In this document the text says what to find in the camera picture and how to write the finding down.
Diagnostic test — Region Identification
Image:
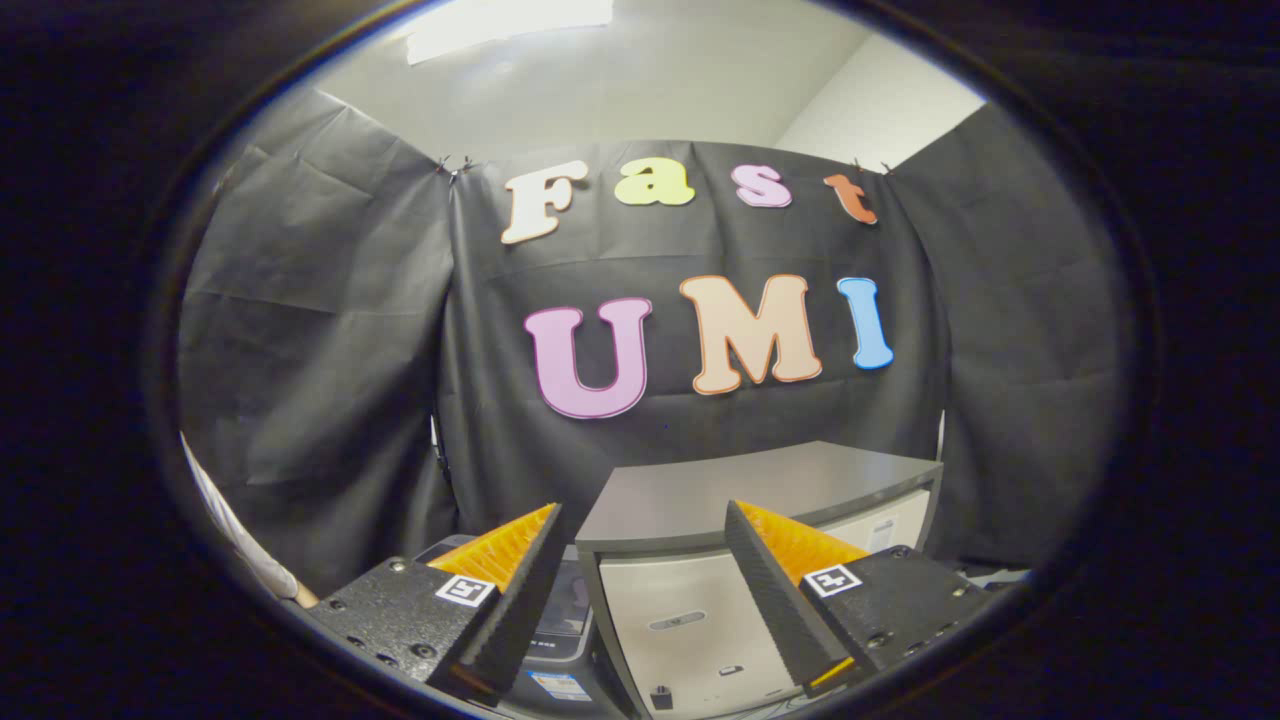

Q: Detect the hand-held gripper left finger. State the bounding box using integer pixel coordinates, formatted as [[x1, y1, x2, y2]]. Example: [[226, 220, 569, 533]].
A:
[[300, 502, 564, 707]]

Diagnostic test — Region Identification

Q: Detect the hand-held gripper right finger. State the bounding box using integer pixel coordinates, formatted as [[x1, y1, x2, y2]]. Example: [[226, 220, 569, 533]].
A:
[[723, 498, 993, 701]]

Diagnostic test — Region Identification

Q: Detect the grey washing machine lid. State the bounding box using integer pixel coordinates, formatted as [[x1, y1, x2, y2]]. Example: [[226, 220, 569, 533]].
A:
[[536, 560, 593, 637]]

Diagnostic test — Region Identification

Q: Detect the grey washing machine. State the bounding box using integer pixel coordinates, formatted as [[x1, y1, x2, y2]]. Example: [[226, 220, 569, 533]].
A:
[[415, 535, 626, 720]]

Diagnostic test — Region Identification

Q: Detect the black backdrop cloth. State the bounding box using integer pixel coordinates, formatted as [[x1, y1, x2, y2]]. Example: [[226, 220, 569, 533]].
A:
[[178, 85, 1136, 601]]

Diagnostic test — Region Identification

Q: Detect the beige cabinet with dark frame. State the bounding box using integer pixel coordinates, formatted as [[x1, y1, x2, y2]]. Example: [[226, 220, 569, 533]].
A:
[[575, 440, 946, 720]]

